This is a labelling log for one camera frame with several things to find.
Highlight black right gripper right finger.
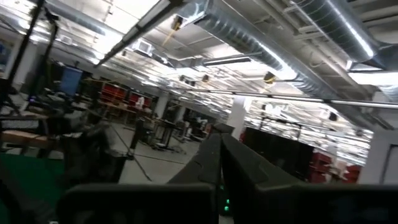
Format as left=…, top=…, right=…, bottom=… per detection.
left=221, top=133, right=398, bottom=224

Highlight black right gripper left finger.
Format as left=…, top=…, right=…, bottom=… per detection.
left=57, top=133, right=223, bottom=224

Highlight black cabinet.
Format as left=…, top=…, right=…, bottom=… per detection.
left=242, top=126, right=315, bottom=181

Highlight white column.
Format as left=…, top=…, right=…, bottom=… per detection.
left=226, top=96, right=252, bottom=141

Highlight red storage crates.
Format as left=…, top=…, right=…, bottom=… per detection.
left=307, top=151, right=363, bottom=184

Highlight long ceiling light tube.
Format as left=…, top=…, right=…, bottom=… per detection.
left=186, top=88, right=398, bottom=110

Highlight red storage shelf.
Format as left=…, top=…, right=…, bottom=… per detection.
left=101, top=82, right=153, bottom=110

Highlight blue monitor screen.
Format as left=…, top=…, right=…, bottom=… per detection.
left=60, top=66, right=84, bottom=97

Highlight green floor mat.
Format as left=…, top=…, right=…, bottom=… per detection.
left=0, top=152, right=66, bottom=224

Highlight wooden workbench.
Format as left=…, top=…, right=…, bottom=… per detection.
left=0, top=129, right=60, bottom=150

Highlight black tripod pole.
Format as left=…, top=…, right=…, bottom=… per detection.
left=6, top=0, right=46, bottom=94

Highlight yellow ceiling cord reel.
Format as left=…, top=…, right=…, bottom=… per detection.
left=262, top=71, right=277, bottom=85
left=163, top=15, right=185, bottom=46

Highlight silver ventilation duct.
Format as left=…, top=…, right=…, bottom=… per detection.
left=177, top=0, right=398, bottom=103
left=292, top=0, right=398, bottom=69

